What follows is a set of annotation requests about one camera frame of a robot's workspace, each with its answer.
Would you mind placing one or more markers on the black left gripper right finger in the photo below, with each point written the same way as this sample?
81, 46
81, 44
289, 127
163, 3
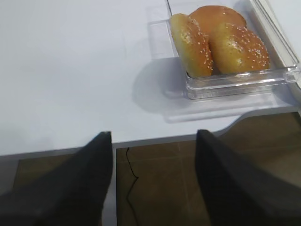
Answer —
237, 193

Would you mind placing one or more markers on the plain bun bottom in container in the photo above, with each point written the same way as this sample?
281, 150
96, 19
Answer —
210, 16

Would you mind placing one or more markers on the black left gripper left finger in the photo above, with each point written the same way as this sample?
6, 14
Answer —
73, 194

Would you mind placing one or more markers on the clear plastic bun container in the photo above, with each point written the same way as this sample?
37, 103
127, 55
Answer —
188, 99

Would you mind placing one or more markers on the sesame bun top left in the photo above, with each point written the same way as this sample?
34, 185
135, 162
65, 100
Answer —
192, 46

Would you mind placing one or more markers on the sesame bun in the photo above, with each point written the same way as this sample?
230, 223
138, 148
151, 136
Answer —
192, 46
236, 49

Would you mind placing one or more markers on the sesame bun top right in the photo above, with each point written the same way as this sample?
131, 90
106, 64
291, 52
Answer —
236, 49

